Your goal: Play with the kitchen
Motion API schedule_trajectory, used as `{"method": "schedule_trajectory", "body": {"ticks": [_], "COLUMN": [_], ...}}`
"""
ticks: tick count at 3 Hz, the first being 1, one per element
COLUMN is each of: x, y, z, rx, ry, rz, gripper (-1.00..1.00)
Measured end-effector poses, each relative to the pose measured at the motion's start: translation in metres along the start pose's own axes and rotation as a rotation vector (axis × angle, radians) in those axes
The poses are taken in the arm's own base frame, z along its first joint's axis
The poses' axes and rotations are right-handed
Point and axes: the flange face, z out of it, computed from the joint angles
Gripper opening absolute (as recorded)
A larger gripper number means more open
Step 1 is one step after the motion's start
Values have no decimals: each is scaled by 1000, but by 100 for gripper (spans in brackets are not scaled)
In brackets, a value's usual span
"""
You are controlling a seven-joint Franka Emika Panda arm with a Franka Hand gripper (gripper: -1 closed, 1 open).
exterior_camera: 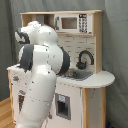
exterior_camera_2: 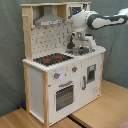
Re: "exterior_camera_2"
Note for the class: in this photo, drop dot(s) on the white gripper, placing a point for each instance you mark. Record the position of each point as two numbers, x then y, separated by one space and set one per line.
83 42

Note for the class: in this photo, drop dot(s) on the red stove knob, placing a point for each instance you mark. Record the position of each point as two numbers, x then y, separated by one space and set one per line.
74 69
56 75

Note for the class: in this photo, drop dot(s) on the toy oven door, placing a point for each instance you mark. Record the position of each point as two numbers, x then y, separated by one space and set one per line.
62 99

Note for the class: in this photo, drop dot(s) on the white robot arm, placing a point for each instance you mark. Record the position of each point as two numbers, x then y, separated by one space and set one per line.
82 20

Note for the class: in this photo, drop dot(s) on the wooden toy kitchen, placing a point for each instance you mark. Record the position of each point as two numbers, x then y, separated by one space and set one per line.
45 40

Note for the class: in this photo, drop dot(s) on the grey toy sink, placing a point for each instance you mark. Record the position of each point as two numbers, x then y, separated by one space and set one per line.
79 51

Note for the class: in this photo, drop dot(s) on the black toy faucet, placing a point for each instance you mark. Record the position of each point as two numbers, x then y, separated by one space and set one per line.
71 45

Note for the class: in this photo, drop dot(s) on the toy microwave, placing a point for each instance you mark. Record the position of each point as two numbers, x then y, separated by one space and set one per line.
75 8

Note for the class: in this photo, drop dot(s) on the black stovetop red burners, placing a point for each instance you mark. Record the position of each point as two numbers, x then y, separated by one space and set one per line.
52 59

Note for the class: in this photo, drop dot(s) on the grey range hood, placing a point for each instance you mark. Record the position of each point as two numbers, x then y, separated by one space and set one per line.
48 18

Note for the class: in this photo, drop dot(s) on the grey cabinet door handle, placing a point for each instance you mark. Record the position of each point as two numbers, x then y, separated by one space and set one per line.
84 83

